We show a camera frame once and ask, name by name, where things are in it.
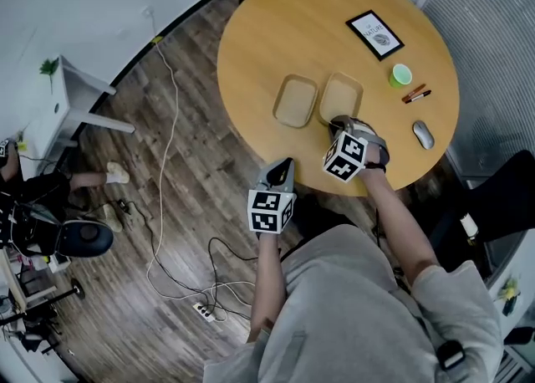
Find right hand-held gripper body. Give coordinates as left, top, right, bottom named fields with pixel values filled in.
left=322, top=115, right=391, bottom=184

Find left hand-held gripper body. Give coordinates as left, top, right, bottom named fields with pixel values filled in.
left=247, top=156, right=298, bottom=242

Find person's right forearm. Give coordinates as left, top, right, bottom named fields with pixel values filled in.
left=358, top=166, right=441, bottom=287

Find person's left forearm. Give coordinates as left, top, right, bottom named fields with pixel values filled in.
left=247, top=232, right=288, bottom=344

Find person's black trousers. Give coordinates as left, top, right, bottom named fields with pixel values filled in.
left=292, top=195, right=378, bottom=249

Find green paper cup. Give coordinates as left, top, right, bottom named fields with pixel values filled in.
left=389, top=63, right=414, bottom=89

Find orange marker pen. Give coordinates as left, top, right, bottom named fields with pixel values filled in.
left=401, top=83, right=427, bottom=103

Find black marker pen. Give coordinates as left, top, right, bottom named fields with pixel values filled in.
left=405, top=89, right=433, bottom=105

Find grey computer mouse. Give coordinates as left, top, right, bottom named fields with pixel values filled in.
left=412, top=120, right=436, bottom=151

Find black framed picture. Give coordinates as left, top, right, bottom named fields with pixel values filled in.
left=344, top=9, right=406, bottom=62

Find white power strip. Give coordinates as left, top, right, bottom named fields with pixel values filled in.
left=191, top=301, right=218, bottom=324

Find person's grey shirt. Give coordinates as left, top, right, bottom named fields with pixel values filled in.
left=201, top=223, right=505, bottom=383

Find dark bottle white label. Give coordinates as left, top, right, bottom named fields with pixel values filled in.
left=459, top=212, right=480, bottom=243

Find black swivel stool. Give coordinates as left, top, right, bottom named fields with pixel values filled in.
left=55, top=218, right=115, bottom=258

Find white side table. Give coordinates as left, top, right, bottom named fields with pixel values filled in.
left=18, top=54, right=136, bottom=165

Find small green plant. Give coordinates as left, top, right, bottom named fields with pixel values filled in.
left=38, top=56, right=61, bottom=94

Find black floor cable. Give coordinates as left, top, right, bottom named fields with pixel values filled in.
left=207, top=237, right=261, bottom=316
left=120, top=200, right=252, bottom=320

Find white floor cable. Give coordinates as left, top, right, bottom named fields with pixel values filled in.
left=145, top=8, right=257, bottom=324

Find black strap buckle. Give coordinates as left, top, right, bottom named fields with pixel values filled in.
left=436, top=340, right=466, bottom=371

